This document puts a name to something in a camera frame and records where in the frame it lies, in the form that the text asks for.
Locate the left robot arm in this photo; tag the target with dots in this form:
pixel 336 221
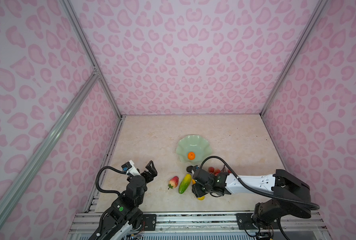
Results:
pixel 124 219

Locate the fake red grape bunch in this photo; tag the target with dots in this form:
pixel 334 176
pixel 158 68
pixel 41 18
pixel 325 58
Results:
pixel 216 171

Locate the aluminium corner post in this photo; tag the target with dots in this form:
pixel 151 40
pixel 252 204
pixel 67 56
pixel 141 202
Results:
pixel 77 27
pixel 312 23

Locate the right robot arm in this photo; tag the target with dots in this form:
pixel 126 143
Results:
pixel 287 194

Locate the fake green yellow mango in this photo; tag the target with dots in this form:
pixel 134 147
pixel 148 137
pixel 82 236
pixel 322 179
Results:
pixel 185 183

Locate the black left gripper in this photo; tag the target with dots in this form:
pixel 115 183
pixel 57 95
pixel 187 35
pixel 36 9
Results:
pixel 152 172

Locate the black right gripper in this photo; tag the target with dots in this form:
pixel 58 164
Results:
pixel 195 190

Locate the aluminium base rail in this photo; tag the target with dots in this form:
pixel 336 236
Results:
pixel 228 226

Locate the aluminium corner post left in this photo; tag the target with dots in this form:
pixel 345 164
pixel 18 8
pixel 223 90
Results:
pixel 77 27

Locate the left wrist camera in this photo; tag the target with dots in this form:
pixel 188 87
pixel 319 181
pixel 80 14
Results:
pixel 130 169

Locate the diagonal aluminium brace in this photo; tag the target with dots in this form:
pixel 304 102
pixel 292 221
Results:
pixel 15 192

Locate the green scalloped fruit bowl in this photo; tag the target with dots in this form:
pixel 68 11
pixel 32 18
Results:
pixel 193 143

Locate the fake dark avocado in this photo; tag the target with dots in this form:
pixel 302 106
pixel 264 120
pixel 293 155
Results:
pixel 191 169

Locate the fake red strawberry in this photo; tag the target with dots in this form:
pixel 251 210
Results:
pixel 173 183

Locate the aluminium corner post right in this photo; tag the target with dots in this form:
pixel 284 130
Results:
pixel 312 23

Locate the small fake orange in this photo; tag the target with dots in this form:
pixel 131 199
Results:
pixel 191 156

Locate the fake yellow banana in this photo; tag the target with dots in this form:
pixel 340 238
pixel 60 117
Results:
pixel 201 198

